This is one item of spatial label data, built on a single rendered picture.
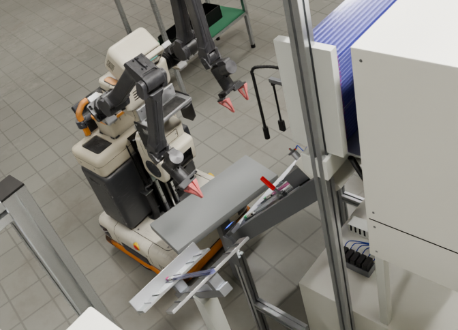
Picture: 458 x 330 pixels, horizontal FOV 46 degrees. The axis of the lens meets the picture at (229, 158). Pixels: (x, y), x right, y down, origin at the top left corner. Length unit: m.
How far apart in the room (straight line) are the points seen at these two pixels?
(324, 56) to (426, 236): 0.56
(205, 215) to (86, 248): 1.20
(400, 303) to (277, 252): 1.13
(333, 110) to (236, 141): 2.50
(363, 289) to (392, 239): 0.54
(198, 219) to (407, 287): 0.95
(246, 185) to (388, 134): 1.34
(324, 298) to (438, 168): 0.93
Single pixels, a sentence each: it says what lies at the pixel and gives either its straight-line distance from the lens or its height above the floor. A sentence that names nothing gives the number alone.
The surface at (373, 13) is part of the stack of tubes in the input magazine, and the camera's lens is 1.47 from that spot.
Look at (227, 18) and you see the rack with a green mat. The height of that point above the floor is 0.35.
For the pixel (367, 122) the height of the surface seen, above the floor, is 1.52.
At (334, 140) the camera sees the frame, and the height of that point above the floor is 1.44.
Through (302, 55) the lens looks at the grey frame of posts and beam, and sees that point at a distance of 1.25.
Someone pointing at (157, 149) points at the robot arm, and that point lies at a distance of 2.09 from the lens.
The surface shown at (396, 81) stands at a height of 1.66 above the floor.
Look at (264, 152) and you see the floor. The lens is 3.65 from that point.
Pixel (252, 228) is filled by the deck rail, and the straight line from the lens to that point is 2.05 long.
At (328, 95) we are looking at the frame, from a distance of 1.32.
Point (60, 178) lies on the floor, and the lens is 4.13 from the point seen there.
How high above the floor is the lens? 2.35
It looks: 40 degrees down
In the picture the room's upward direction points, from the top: 17 degrees counter-clockwise
